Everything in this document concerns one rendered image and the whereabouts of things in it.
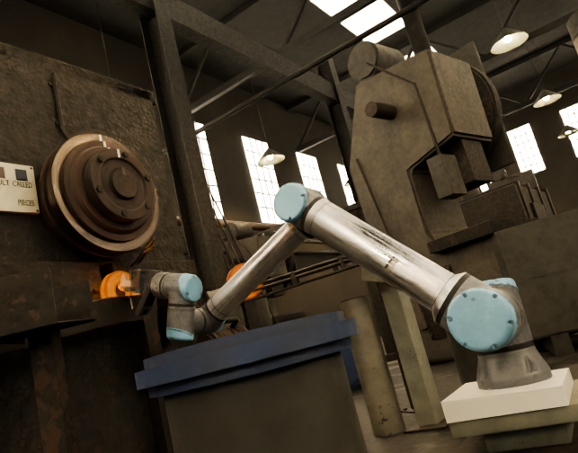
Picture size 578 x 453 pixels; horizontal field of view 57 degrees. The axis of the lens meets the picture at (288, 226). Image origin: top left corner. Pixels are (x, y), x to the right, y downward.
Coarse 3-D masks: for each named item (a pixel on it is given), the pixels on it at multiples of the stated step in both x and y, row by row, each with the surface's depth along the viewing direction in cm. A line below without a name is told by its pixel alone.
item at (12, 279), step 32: (0, 288) 127; (32, 288) 127; (64, 288) 153; (0, 320) 125; (32, 320) 125; (64, 320) 151; (32, 352) 135; (64, 384) 137; (64, 416) 133; (64, 448) 130
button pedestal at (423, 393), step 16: (368, 272) 202; (384, 288) 205; (400, 304) 201; (400, 320) 201; (400, 336) 201; (416, 336) 202; (400, 352) 200; (416, 352) 198; (416, 368) 197; (416, 384) 196; (432, 384) 200; (416, 400) 196; (432, 400) 196; (416, 416) 196; (432, 416) 193
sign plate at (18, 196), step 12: (12, 168) 186; (24, 168) 190; (0, 180) 182; (12, 180) 185; (24, 180) 189; (0, 192) 180; (12, 192) 184; (24, 192) 187; (36, 192) 191; (0, 204) 179; (12, 204) 182; (24, 204) 186; (36, 204) 190
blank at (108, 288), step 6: (108, 276) 192; (114, 276) 193; (120, 276) 196; (126, 276) 198; (102, 282) 191; (108, 282) 190; (114, 282) 192; (102, 288) 189; (108, 288) 189; (114, 288) 192; (102, 294) 189; (108, 294) 189; (114, 294) 191; (126, 294) 198; (132, 294) 197; (138, 294) 200
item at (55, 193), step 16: (64, 144) 191; (64, 160) 189; (48, 176) 186; (48, 192) 185; (64, 208) 183; (64, 224) 185; (80, 224) 186; (80, 240) 189; (96, 240) 189; (144, 240) 207
